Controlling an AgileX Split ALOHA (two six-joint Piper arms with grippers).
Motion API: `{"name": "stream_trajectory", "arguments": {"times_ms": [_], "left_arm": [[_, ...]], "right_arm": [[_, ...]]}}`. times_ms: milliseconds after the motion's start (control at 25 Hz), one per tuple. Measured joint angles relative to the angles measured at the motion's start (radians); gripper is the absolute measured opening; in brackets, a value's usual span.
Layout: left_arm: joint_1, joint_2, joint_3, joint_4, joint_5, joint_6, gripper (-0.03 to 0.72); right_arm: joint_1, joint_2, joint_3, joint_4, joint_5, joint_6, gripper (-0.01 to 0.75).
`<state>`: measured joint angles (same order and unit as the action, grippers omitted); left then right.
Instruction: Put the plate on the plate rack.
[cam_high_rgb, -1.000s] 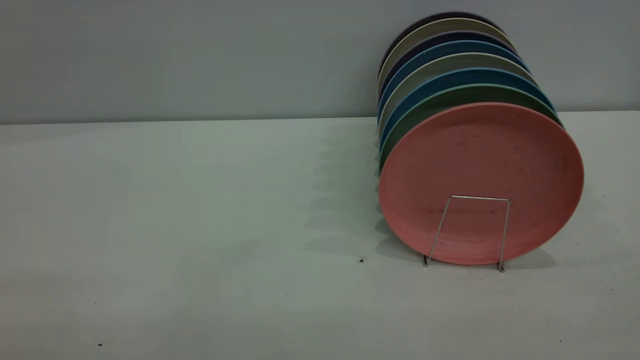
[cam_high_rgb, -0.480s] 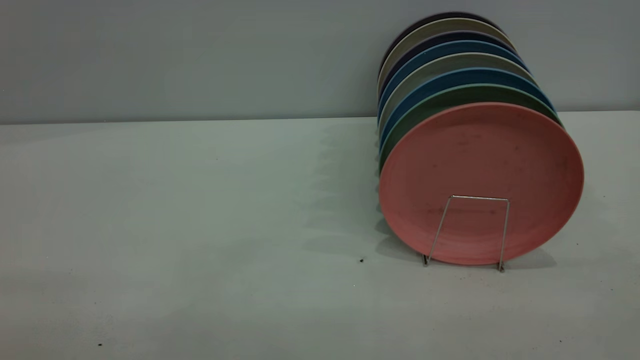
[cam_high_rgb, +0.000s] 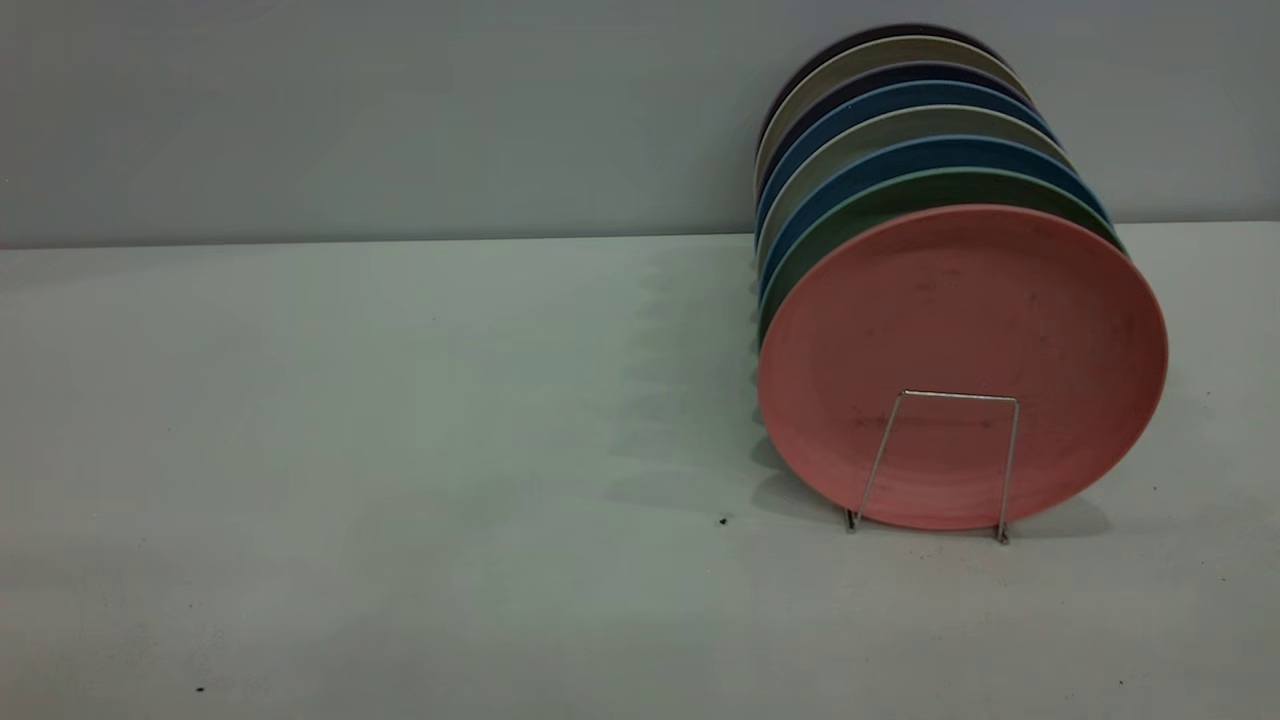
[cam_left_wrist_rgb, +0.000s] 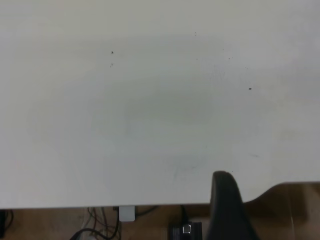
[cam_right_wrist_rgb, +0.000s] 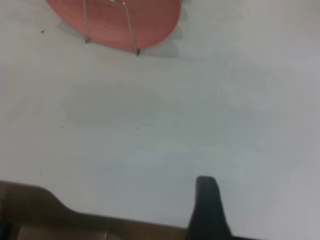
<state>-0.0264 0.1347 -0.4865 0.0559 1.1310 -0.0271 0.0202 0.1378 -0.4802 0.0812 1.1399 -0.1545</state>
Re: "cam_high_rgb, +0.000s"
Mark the pink round plate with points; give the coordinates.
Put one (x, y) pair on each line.
(960, 330)

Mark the green round plate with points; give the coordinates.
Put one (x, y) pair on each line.
(850, 208)

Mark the blue round plate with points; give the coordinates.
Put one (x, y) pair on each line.
(880, 160)
(880, 97)

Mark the beige round plate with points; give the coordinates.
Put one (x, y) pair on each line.
(880, 52)
(880, 128)

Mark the dark purple round plate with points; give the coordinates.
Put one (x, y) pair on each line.
(870, 76)

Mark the dark maroon round plate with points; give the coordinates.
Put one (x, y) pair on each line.
(845, 42)

